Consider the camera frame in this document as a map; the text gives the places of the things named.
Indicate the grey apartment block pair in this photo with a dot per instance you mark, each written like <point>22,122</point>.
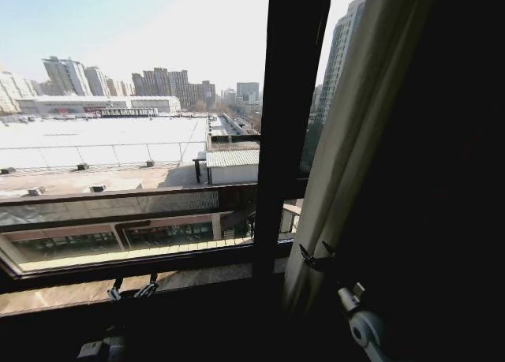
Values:
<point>73,76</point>

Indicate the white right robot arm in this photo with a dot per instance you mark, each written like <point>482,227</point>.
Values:
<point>365,330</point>

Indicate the stone window sill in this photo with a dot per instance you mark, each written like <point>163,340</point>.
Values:
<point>189,279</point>

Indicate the large white flat roof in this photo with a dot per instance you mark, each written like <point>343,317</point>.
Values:
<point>102,141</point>

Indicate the long white hall building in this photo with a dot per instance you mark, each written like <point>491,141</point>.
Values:
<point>102,103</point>

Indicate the distant glass office building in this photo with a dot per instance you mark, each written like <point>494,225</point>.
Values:
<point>248,90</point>

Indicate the small corrugated roof shed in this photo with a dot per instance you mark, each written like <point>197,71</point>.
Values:
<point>233,163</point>

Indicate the beige lined dark curtain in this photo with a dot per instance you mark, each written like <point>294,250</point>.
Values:
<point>355,141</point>

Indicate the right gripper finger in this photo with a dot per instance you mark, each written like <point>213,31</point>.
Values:
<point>328,250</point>
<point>305,252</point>

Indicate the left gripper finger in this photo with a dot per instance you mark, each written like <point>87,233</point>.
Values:
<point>147,289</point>
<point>114,291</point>

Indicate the dark window frame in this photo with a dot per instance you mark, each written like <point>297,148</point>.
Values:
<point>290,101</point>

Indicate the outdoor balcony guard railing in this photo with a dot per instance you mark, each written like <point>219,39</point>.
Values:
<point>118,204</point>

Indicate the tall grey tower building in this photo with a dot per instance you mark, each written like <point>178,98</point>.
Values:
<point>339,62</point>

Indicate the brown apartment block cluster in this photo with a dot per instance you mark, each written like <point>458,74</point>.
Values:
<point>173,86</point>

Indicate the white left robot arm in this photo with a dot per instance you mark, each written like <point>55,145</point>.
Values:
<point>103,348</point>

